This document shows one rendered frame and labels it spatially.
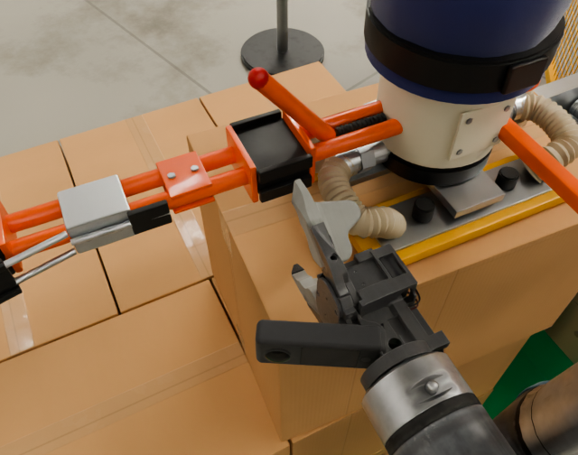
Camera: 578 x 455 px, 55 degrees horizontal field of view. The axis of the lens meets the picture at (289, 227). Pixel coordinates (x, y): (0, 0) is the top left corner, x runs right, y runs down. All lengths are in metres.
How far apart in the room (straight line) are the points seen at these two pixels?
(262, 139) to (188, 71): 2.04
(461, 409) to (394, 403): 0.05
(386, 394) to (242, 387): 0.64
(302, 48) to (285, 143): 2.11
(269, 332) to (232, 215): 0.32
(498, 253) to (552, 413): 0.31
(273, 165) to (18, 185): 0.99
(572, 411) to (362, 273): 0.21
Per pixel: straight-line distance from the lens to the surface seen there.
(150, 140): 1.55
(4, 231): 0.65
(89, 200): 0.65
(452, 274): 0.78
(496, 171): 0.87
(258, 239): 0.77
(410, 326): 0.54
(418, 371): 0.49
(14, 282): 0.65
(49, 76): 2.87
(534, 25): 0.64
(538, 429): 0.58
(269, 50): 2.77
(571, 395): 0.52
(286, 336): 0.51
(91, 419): 1.13
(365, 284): 0.54
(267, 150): 0.67
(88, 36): 3.08
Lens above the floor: 1.55
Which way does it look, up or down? 51 degrees down
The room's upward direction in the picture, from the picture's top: straight up
